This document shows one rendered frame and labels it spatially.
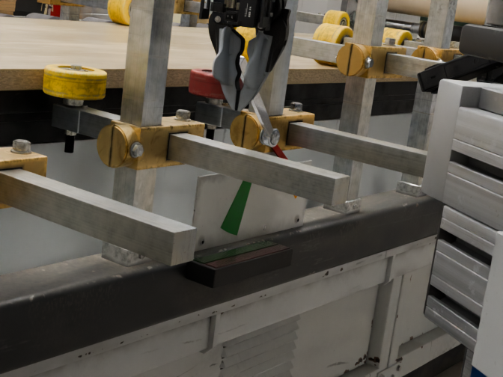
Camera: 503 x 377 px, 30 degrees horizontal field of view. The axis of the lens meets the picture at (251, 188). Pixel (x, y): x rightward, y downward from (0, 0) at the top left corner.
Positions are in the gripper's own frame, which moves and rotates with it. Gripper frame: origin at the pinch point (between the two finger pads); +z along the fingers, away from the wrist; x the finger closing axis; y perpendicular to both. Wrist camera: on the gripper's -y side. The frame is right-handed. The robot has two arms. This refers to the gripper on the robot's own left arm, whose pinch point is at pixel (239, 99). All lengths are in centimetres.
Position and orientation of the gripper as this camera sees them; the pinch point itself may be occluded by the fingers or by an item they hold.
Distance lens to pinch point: 107.5
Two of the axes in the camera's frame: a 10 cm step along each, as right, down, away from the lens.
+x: 9.5, 1.8, -2.6
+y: -2.9, 1.7, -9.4
